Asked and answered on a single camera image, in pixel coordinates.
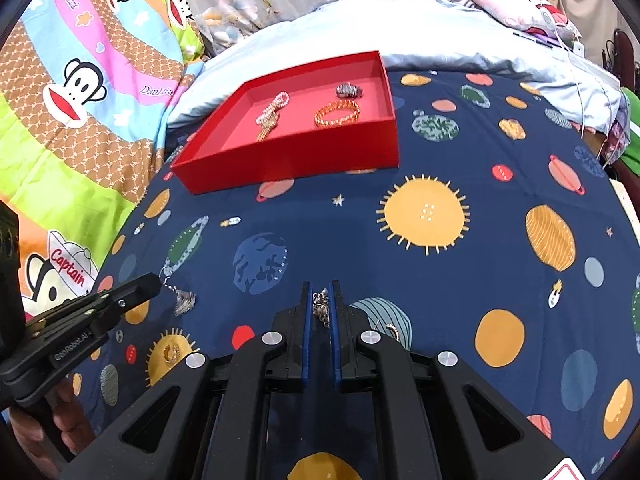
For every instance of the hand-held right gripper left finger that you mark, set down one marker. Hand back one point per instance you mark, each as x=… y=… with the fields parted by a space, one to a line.
x=305 y=350

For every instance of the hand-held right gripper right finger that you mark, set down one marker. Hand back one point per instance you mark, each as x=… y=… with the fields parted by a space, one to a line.
x=336 y=350

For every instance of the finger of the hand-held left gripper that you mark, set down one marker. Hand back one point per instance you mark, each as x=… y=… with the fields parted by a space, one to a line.
x=135 y=292

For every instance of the silver tassel earring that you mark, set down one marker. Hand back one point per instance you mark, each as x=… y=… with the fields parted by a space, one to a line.
x=320 y=305

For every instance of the red shallow box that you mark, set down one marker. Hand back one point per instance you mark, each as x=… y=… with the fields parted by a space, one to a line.
x=300 y=165

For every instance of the person's left hand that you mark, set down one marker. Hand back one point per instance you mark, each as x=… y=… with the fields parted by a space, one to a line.
x=72 y=420

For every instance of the colourful cartoon monkey blanket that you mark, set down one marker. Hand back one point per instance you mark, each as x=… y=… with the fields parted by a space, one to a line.
x=75 y=160

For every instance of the navy planet print blanket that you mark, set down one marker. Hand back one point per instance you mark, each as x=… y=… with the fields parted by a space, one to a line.
x=500 y=185

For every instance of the white pillow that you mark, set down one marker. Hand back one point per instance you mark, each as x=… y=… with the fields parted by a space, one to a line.
x=310 y=35

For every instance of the grey floral sheet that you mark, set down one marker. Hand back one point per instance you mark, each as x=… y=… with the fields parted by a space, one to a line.
x=250 y=0

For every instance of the green cloth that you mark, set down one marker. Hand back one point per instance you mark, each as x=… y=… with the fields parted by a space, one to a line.
x=632 y=150

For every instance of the pink pillow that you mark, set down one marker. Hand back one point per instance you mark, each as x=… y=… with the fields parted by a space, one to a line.
x=500 y=5

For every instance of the dark chair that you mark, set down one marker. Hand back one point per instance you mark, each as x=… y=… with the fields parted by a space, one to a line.
x=620 y=55

